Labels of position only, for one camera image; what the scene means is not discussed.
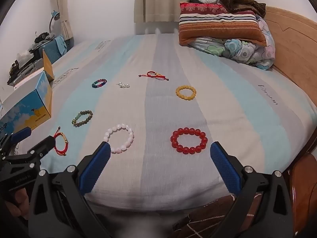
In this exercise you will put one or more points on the blue yellow cardboard box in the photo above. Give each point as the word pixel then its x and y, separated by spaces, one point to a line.
pixel 37 104

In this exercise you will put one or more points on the beige side curtain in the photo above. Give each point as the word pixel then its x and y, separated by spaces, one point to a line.
pixel 62 5

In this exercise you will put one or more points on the beige window curtain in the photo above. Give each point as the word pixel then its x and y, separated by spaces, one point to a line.
pixel 161 0

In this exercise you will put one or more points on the black bag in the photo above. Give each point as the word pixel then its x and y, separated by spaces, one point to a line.
pixel 42 37

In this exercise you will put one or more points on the blue desk lamp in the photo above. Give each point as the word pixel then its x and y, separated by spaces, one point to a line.
pixel 55 14

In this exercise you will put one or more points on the striped bed sheet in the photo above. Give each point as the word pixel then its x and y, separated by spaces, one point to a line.
pixel 173 116

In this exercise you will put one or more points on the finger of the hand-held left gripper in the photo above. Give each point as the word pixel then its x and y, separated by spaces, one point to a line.
pixel 43 146
pixel 22 132

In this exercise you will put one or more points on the floral quilt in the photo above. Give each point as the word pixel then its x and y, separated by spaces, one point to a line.
pixel 237 49

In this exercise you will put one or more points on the wooden bed footboard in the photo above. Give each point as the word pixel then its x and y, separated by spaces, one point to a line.
pixel 304 186

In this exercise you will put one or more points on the striped orange pillow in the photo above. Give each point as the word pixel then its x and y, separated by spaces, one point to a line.
pixel 218 22

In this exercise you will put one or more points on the silver case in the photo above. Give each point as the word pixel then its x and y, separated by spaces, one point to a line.
pixel 27 70

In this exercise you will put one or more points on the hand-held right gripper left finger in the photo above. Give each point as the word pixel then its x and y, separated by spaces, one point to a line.
pixel 95 171

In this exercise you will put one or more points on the light blue cloth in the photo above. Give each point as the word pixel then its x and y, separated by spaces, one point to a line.
pixel 60 43

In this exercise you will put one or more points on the person's left hand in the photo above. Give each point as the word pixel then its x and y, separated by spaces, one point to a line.
pixel 17 203

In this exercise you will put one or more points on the wooden headboard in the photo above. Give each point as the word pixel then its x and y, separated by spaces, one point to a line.
pixel 292 42

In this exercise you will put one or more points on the dark brown patterned cloth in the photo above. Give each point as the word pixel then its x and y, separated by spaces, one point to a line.
pixel 203 218

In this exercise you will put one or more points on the blue ribbed suitcase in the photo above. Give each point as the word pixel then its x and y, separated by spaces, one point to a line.
pixel 53 52

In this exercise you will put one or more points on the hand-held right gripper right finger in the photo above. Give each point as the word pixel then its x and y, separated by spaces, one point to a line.
pixel 225 168

